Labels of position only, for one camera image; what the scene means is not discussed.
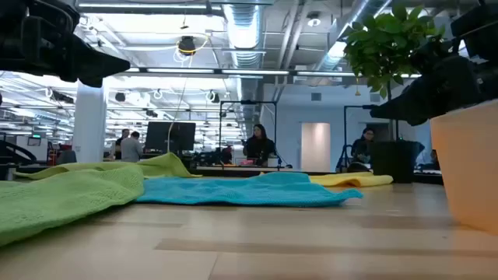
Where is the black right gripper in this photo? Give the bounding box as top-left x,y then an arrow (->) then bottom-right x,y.
369,37 -> 498,127

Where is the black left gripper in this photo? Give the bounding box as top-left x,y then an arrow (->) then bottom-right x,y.
0,11 -> 132,89

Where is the lime microfiber towel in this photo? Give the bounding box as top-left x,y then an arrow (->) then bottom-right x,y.
14,152 -> 202,181

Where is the yellow microfiber towel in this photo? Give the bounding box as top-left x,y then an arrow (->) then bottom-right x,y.
309,172 -> 395,188

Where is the green microfiber towel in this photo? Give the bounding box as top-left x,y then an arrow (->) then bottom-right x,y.
0,163 -> 146,247

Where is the teal microfiber towel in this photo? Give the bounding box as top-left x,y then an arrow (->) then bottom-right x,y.
135,172 -> 364,208

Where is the white square pillar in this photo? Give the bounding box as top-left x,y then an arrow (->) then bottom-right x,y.
72,80 -> 108,164

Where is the orange translucent plastic bin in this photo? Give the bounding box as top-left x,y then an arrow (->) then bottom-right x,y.
429,99 -> 498,236

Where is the person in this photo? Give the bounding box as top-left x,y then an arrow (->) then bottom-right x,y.
114,128 -> 132,161
349,127 -> 377,165
120,131 -> 145,163
242,123 -> 276,167

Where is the green plant in black pot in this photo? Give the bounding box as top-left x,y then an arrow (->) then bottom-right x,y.
343,3 -> 447,184

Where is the black ceiling device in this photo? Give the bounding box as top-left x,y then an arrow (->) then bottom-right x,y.
177,35 -> 197,56

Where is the black computer monitor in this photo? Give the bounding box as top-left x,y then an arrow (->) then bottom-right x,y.
145,121 -> 197,155

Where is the white door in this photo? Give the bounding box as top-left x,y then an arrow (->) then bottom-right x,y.
300,122 -> 331,173

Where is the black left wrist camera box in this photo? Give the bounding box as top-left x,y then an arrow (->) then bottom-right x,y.
21,0 -> 82,34

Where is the black metal station frame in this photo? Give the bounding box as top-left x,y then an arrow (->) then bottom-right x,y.
219,100 -> 279,170
343,104 -> 375,172

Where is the black looped cable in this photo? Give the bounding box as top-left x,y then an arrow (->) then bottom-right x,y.
0,139 -> 38,164

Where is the silver ventilation duct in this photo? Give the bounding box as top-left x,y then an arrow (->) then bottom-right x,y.
223,3 -> 266,69

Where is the black aluminium table frame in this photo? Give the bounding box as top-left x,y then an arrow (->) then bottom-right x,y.
0,163 -> 444,186

